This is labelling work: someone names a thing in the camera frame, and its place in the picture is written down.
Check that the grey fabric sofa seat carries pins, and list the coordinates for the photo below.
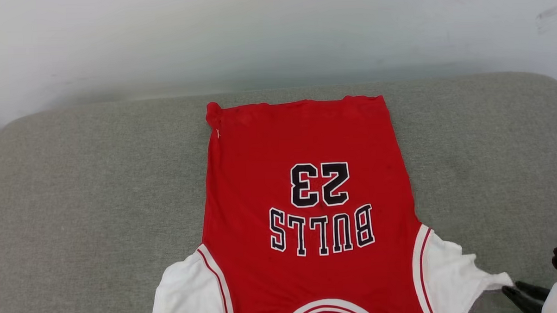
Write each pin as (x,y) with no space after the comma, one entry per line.
(98,181)

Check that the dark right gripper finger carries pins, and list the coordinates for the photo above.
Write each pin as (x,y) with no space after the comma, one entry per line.
(524,301)
(533,290)

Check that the red basketball jersey white sleeves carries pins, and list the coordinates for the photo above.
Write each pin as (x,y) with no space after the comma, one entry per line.
(307,197)

